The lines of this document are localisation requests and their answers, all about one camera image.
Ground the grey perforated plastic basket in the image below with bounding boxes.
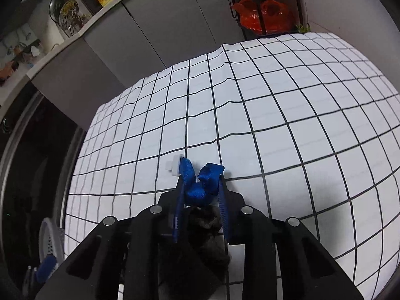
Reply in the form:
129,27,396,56
38,217,65,263

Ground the black shelf rack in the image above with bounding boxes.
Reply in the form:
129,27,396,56
219,0,308,40

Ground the grey kitchen cabinet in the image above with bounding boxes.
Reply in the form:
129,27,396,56
28,0,247,132

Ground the white kitchen countertop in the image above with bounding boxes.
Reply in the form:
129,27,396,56
0,0,186,107

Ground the blue strap with white clip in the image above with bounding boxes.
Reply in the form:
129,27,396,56
165,154,232,276

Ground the black oven with steel trim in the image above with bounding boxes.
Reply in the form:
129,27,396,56
0,81,88,300

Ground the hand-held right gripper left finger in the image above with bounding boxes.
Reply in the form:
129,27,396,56
34,158,190,300

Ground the round metal strainer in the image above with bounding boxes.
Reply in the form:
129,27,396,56
59,1,79,27

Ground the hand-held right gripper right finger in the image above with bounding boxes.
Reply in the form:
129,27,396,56
218,174,365,300

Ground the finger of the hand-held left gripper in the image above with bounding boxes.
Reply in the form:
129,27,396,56
23,254,59,291

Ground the white black checked tablecloth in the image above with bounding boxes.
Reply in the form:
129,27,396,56
64,31,400,300

